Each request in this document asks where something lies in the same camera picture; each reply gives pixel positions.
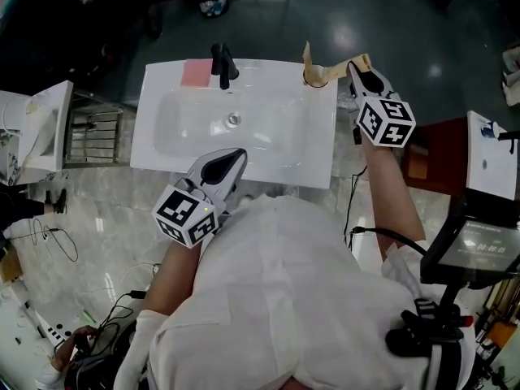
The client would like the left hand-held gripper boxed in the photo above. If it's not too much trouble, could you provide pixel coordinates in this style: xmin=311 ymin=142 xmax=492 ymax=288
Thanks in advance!
xmin=151 ymin=147 xmax=249 ymax=249

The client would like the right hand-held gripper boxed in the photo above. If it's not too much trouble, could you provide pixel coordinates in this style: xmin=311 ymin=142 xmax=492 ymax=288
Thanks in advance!
xmin=345 ymin=62 xmax=418 ymax=149

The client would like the person's left forearm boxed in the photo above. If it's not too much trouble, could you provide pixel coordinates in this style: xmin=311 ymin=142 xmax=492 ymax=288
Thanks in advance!
xmin=142 ymin=237 xmax=204 ymax=317

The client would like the person's right forearm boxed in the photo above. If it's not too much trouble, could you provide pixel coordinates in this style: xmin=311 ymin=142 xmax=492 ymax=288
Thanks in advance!
xmin=360 ymin=138 xmax=427 ymax=262

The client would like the white ceramic sink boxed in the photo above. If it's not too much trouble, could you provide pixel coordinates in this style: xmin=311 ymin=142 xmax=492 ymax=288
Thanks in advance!
xmin=129 ymin=58 xmax=340 ymax=189

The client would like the pink sponge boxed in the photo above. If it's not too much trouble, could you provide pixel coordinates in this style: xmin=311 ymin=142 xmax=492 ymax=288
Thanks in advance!
xmin=180 ymin=58 xmax=214 ymax=89

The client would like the black sink faucet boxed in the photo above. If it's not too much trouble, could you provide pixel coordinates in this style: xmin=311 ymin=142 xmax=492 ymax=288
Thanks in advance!
xmin=210 ymin=42 xmax=241 ymax=92

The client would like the brown wooden cabinet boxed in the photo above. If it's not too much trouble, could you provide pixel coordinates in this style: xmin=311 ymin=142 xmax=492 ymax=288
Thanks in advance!
xmin=401 ymin=115 xmax=469 ymax=197

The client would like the blue mug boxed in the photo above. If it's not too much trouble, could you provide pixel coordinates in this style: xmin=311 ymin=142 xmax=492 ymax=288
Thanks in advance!
xmin=479 ymin=120 xmax=501 ymax=139

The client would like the person's white shirt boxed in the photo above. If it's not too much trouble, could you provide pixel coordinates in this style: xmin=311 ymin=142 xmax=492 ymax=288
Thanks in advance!
xmin=113 ymin=194 xmax=477 ymax=390

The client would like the small white sink top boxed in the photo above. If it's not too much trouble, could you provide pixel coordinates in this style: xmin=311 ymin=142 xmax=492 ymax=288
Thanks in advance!
xmin=464 ymin=110 xmax=520 ymax=202

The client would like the short black faucet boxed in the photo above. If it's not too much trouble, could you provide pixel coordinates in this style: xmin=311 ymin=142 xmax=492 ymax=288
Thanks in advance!
xmin=497 ymin=129 xmax=520 ymax=157

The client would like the black mesh trash bin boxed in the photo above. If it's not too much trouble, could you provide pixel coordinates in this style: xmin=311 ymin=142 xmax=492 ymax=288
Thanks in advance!
xmin=197 ymin=0 xmax=229 ymax=19

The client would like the black office chair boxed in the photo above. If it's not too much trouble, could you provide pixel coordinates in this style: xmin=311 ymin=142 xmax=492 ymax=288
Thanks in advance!
xmin=133 ymin=0 xmax=174 ymax=42

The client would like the white sink with marble edge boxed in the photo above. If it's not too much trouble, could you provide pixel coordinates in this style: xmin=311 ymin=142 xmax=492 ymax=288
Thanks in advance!
xmin=0 ymin=79 xmax=75 ymax=187

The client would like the black display screen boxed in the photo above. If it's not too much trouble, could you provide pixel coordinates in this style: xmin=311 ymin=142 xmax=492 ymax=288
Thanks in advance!
xmin=419 ymin=195 xmax=520 ymax=288

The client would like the white power strip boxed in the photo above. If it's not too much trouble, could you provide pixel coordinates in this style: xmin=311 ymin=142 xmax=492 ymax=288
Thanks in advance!
xmin=45 ymin=322 xmax=75 ymax=346

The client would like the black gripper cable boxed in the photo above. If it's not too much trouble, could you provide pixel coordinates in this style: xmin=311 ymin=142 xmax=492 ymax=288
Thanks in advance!
xmin=343 ymin=164 xmax=428 ymax=258

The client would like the black mount clamp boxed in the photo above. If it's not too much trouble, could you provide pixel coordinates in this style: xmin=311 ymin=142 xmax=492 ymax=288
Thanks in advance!
xmin=384 ymin=284 xmax=476 ymax=359

